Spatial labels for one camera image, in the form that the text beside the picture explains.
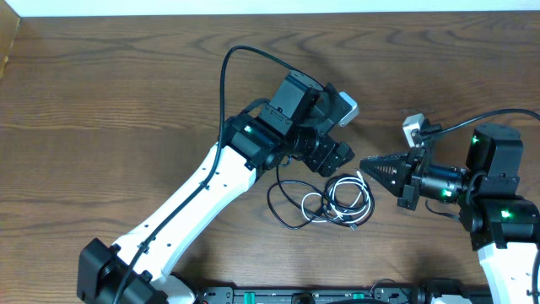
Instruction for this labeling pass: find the white USB cable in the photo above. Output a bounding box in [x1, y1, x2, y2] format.
[300, 169, 373, 225]

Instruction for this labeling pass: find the black USB cable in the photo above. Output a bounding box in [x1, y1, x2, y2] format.
[266, 164, 376, 231]

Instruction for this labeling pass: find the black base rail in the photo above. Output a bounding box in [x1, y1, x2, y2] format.
[195, 279, 494, 304]

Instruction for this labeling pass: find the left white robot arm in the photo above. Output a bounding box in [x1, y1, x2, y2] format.
[77, 71, 359, 303]

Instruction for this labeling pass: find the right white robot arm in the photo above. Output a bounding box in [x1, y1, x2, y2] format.
[359, 122, 539, 303]

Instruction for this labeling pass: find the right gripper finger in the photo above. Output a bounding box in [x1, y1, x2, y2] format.
[359, 153, 412, 176]
[366, 171, 408, 198]

